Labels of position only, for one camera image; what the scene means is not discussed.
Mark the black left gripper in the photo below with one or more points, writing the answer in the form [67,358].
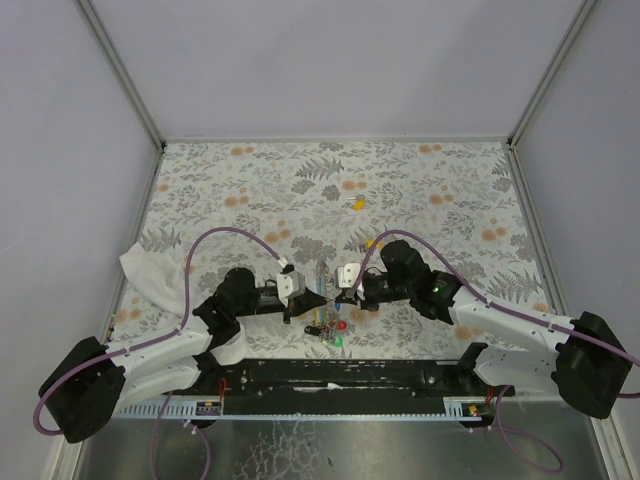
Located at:
[288,307]

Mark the white cloth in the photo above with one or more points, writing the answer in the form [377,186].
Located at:
[160,280]

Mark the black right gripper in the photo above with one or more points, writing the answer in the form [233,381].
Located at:
[368,296]

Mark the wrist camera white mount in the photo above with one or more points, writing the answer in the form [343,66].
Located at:
[289,282]
[346,277]

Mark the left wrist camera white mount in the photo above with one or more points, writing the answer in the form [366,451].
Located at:
[289,282]

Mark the metal keyring organizer with keys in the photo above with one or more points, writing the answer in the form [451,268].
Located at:
[326,324]

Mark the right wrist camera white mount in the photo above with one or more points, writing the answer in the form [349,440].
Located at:
[346,277]

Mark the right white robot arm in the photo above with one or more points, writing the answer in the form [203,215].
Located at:
[579,359]

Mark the floral table mat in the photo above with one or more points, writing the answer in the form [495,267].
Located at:
[216,206]

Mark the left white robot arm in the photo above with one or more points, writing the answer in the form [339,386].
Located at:
[95,381]

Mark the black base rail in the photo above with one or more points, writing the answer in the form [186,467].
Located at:
[279,387]

